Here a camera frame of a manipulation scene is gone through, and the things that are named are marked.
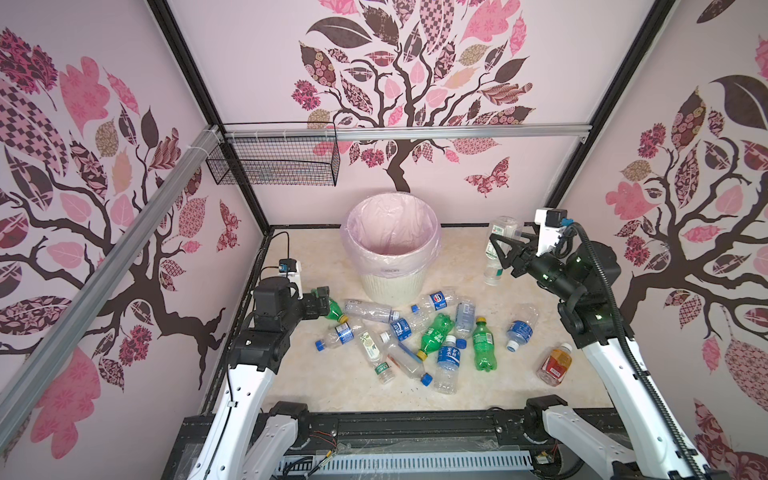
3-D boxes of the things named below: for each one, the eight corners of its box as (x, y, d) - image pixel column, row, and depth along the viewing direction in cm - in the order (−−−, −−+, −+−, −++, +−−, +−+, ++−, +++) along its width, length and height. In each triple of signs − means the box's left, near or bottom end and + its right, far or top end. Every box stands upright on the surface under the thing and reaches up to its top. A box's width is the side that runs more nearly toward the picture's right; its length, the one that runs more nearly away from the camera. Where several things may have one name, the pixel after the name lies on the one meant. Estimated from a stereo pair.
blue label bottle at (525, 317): (501, 350, 89) (507, 342, 84) (512, 308, 98) (518, 299, 93) (524, 361, 87) (532, 353, 82) (534, 317, 96) (541, 308, 91)
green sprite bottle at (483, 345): (476, 371, 84) (480, 366, 81) (468, 323, 94) (470, 317, 90) (496, 371, 84) (500, 366, 81) (485, 323, 94) (489, 317, 90)
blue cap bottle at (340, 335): (319, 355, 88) (316, 348, 84) (316, 339, 91) (313, 333, 87) (356, 342, 90) (354, 335, 87) (351, 327, 93) (350, 320, 90)
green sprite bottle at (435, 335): (411, 352, 87) (411, 348, 84) (441, 314, 94) (442, 309, 92) (425, 364, 84) (426, 360, 82) (455, 324, 92) (457, 319, 90)
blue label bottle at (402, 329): (382, 348, 89) (382, 340, 85) (378, 331, 92) (377, 323, 88) (434, 334, 92) (436, 326, 87) (428, 318, 95) (430, 310, 91)
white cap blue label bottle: (433, 391, 81) (434, 386, 77) (439, 340, 90) (441, 333, 87) (454, 396, 80) (457, 391, 76) (459, 344, 90) (462, 337, 86)
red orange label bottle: (534, 374, 84) (542, 367, 80) (552, 346, 90) (561, 338, 85) (551, 388, 82) (561, 381, 77) (569, 358, 87) (579, 351, 83)
